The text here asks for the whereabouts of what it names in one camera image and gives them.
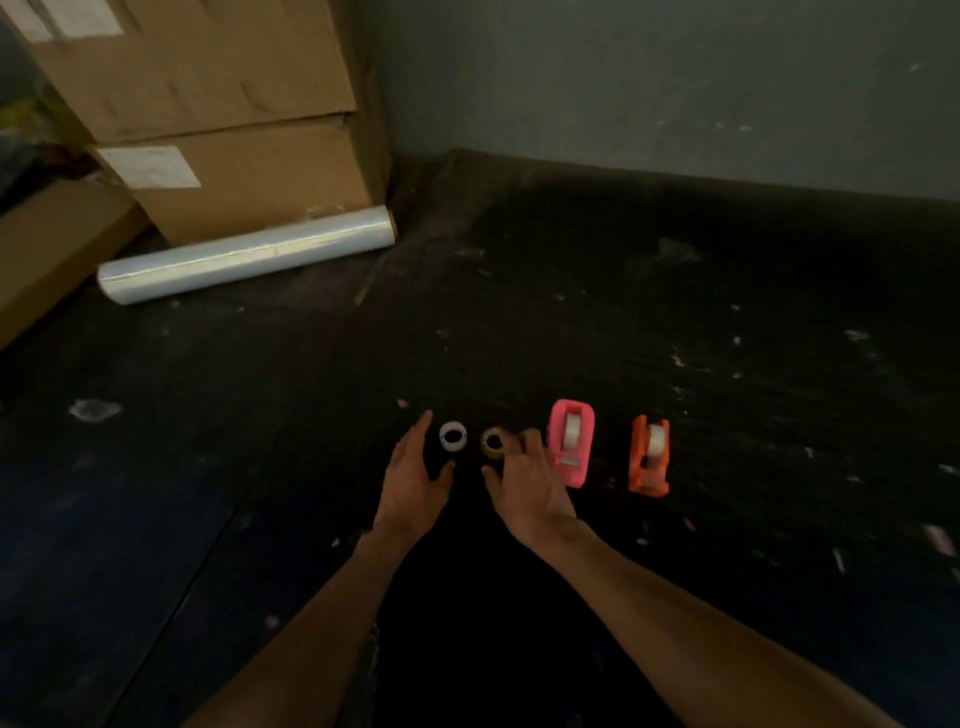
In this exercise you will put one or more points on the person's left hand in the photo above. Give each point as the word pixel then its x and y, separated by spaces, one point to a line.
pixel 409 499

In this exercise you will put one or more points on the person's right hand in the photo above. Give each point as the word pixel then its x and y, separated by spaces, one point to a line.
pixel 531 495

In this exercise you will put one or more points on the person's left thumb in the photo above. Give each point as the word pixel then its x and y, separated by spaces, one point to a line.
pixel 445 475

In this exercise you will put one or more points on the person's right middle finger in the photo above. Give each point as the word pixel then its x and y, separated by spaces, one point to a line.
pixel 535 444

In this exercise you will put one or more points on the person's right thumb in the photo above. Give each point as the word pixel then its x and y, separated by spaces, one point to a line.
pixel 491 480

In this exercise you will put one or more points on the person's left forearm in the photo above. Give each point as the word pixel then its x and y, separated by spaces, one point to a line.
pixel 315 637

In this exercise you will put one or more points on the person's right forearm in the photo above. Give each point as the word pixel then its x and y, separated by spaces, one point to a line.
pixel 690 645

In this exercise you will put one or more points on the brown tape roll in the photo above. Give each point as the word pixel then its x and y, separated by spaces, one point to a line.
pixel 491 448

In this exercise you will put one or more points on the pink tape dispenser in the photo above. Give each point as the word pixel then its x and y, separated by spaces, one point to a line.
pixel 571 457

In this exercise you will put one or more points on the white tape roll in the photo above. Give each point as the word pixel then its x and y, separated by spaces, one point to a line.
pixel 452 436

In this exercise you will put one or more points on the orange tape dispenser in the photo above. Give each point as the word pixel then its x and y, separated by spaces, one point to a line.
pixel 646 472

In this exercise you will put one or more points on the clear stretch wrap roll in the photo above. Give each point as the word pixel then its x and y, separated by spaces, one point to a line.
pixel 247 255

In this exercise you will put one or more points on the cardboard box with white label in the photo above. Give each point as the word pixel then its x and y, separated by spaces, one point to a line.
pixel 262 180

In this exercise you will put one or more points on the clear plastic scrap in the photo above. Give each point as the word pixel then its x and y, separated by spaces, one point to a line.
pixel 94 409

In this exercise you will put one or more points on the flat cardboard box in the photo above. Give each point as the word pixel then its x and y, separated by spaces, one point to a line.
pixel 52 247

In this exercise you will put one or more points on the large cardboard box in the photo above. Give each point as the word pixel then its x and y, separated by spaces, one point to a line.
pixel 195 67

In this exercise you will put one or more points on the dark pile of clutter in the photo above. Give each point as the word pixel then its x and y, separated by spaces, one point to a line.
pixel 30 142

